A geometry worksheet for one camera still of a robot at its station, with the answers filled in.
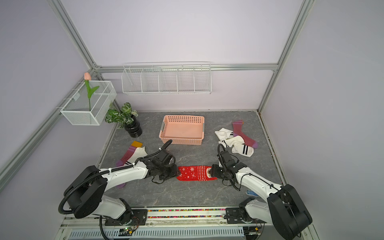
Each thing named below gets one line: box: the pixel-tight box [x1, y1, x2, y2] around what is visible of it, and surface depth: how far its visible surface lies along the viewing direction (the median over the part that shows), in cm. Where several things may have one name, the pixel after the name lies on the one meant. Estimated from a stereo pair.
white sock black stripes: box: [218, 135, 254, 158], surface depth 101 cm
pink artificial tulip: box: [84, 72, 100, 112], surface depth 86 cm
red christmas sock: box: [176, 165, 218, 182], surface depth 88 cm
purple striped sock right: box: [232, 120, 259, 149], surface depth 108 cm
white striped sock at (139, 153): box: [120, 146, 148, 167], surface depth 98 cm
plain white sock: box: [214, 127, 234, 141], surface depth 107 cm
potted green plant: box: [105, 102, 143, 138], surface depth 88 cm
